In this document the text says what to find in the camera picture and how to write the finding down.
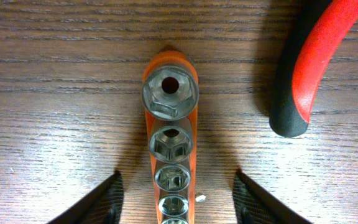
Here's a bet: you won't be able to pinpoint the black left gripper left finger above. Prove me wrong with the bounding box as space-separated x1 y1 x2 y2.
48 170 124 224

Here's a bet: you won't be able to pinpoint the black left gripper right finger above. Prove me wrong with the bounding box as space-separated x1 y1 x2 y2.
232 169 311 224

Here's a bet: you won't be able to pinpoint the red handled cutting pliers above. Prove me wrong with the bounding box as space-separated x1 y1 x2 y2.
269 0 358 138

